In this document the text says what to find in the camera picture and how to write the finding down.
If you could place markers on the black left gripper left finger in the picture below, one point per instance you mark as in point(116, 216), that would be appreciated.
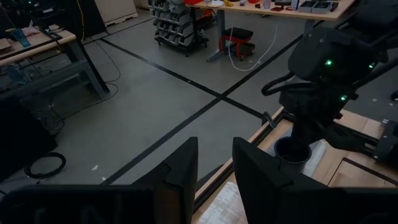
point(177, 186)

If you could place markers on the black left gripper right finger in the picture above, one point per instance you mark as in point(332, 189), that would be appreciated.
point(267, 189)

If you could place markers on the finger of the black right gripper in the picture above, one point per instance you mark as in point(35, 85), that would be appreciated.
point(345, 138)
point(308, 132)

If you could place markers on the dark navy enamel mug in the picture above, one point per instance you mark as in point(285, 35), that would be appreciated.
point(290, 155)

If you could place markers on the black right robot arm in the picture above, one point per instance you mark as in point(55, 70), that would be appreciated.
point(335, 46)

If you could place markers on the light wood desk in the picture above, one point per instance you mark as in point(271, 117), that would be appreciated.
point(280, 14)

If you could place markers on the red stool black seat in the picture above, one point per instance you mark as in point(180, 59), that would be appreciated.
point(237, 33)

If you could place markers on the grey storage bin rack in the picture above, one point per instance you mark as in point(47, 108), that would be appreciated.
point(177, 28)

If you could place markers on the black computer tower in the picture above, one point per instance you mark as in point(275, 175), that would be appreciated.
point(18, 140)

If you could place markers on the cream panel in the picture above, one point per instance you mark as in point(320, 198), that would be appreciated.
point(116, 11)

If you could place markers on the wood workbench grey legs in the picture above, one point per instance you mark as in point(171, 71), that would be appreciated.
point(46, 40)

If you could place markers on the teal bottle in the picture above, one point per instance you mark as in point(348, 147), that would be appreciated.
point(21, 37)

